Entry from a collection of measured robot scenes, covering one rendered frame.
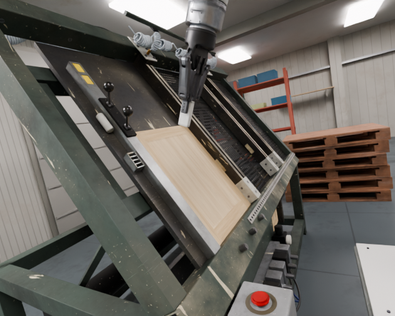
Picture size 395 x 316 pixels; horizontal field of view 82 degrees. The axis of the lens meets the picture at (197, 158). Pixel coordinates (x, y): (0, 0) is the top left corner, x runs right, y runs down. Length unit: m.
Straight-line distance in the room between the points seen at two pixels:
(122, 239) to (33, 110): 0.47
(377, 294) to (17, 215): 3.68
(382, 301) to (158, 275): 0.62
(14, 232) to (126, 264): 3.22
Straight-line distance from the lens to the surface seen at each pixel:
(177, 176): 0.96
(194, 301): 0.71
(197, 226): 0.84
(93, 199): 0.69
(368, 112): 8.82
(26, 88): 0.89
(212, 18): 0.59
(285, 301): 0.61
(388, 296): 0.93
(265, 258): 1.09
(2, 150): 3.81
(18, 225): 3.86
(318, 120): 8.74
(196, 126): 1.27
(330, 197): 3.67
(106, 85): 0.89
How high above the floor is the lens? 1.33
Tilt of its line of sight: 7 degrees down
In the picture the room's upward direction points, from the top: 11 degrees counter-clockwise
